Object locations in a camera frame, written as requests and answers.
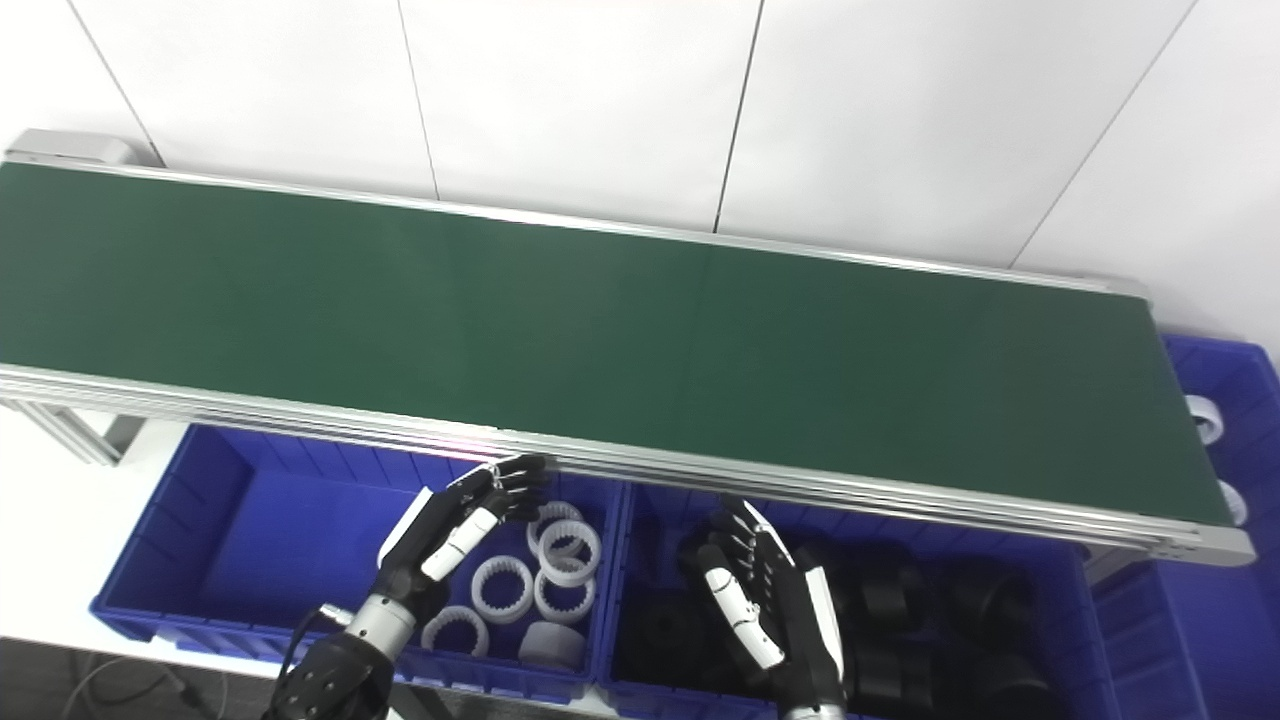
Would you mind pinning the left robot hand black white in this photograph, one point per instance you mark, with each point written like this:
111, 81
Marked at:
440, 545

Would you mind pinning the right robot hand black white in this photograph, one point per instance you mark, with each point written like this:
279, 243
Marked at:
785, 620

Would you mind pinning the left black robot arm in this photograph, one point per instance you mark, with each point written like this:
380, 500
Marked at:
340, 670

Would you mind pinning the black round part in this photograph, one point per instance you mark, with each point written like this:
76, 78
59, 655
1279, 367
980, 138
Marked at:
890, 680
885, 600
990, 600
1020, 690

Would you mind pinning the green conveyor belt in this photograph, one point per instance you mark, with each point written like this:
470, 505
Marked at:
800, 490
600, 330

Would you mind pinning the blue bin with white rings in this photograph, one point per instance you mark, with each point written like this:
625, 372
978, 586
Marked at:
270, 540

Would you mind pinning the blue bin with black parts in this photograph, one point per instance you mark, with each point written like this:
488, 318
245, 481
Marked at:
1000, 545

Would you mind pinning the aluminium conveyor leg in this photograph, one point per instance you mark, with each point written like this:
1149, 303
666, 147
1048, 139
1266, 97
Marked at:
70, 435

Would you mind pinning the blue bin at conveyor end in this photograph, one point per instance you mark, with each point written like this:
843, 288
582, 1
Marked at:
1230, 620

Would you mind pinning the white round part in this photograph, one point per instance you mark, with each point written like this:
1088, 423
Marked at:
1205, 418
1236, 502

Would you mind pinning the grey conveyor motor housing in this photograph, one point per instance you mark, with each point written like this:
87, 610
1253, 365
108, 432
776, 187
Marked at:
70, 148

